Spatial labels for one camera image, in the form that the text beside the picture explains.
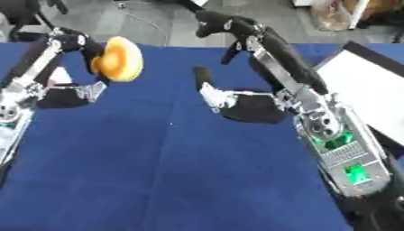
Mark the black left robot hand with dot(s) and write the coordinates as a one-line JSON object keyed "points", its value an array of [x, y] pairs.
{"points": [[67, 97]]}

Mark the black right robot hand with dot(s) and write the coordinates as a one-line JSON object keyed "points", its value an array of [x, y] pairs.
{"points": [[284, 63]]}

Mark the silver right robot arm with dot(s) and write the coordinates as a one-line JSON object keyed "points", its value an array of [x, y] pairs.
{"points": [[342, 147]]}

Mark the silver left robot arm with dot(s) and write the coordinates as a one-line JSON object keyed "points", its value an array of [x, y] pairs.
{"points": [[11, 126]]}

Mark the black box white inside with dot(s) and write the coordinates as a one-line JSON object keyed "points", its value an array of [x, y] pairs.
{"points": [[368, 90]]}

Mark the clear plastic bag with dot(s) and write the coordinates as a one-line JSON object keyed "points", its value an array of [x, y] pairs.
{"points": [[332, 13]]}

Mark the black office chair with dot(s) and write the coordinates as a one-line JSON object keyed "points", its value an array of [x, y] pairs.
{"points": [[23, 15]]}

